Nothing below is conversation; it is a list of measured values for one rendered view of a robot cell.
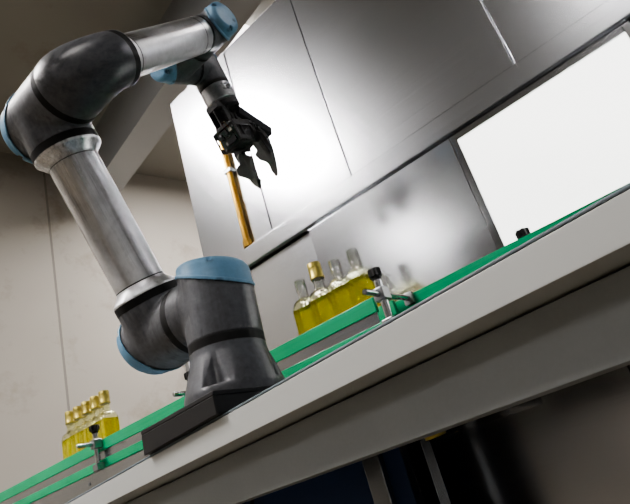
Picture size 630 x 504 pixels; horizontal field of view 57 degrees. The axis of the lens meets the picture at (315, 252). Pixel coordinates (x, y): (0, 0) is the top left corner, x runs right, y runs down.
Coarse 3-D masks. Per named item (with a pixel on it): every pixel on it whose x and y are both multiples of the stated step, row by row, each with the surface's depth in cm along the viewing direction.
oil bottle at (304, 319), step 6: (300, 300) 144; (306, 300) 143; (294, 306) 145; (300, 306) 144; (306, 306) 142; (294, 312) 145; (300, 312) 143; (306, 312) 142; (300, 318) 143; (306, 318) 142; (312, 318) 141; (300, 324) 143; (306, 324) 141; (312, 324) 140; (300, 330) 142; (306, 330) 141
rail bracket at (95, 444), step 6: (90, 426) 171; (96, 426) 171; (96, 432) 171; (96, 438) 170; (78, 444) 166; (84, 444) 167; (90, 444) 168; (96, 444) 169; (102, 444) 170; (96, 450) 169; (96, 456) 168; (96, 462) 167; (102, 462) 168; (96, 468) 166; (102, 468) 167
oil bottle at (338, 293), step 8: (336, 280) 138; (344, 280) 137; (328, 288) 139; (336, 288) 137; (344, 288) 136; (336, 296) 137; (344, 296) 135; (336, 304) 137; (344, 304) 135; (352, 304) 135; (336, 312) 136
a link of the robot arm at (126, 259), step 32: (32, 96) 92; (0, 128) 98; (32, 128) 94; (64, 128) 94; (32, 160) 96; (64, 160) 95; (96, 160) 98; (64, 192) 96; (96, 192) 95; (96, 224) 95; (128, 224) 97; (96, 256) 96; (128, 256) 95; (128, 288) 94; (160, 288) 94; (128, 320) 94; (128, 352) 96; (160, 352) 92
